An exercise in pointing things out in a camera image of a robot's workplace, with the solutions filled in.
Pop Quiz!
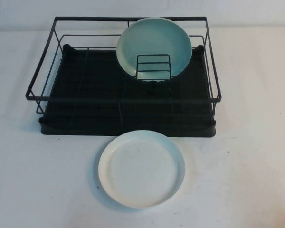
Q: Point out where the white round plate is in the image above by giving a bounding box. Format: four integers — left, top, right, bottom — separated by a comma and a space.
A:
97, 129, 187, 199

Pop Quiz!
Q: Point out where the green round plate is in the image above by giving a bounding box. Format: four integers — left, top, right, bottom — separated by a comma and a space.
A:
115, 17, 194, 83

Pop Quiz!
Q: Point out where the black plastic drip tray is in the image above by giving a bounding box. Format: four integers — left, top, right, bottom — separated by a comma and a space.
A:
38, 43, 217, 139

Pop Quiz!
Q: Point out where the black wire dish rack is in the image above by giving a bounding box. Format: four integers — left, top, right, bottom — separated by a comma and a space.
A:
25, 16, 222, 114

